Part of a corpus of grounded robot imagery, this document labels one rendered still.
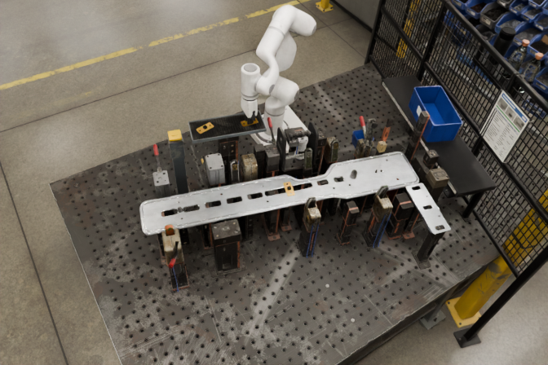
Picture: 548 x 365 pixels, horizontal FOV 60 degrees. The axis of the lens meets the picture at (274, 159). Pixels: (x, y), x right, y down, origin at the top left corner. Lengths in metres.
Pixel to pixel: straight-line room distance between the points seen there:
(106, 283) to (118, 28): 3.30
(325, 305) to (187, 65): 2.95
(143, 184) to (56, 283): 0.96
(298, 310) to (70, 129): 2.60
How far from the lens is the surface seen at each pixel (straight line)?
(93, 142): 4.06
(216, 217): 2.22
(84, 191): 2.82
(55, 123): 4.31
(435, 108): 2.89
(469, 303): 3.20
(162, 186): 2.29
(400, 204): 2.41
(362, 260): 2.52
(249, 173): 2.34
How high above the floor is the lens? 2.83
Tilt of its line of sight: 49 degrees down
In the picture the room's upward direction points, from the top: 5 degrees clockwise
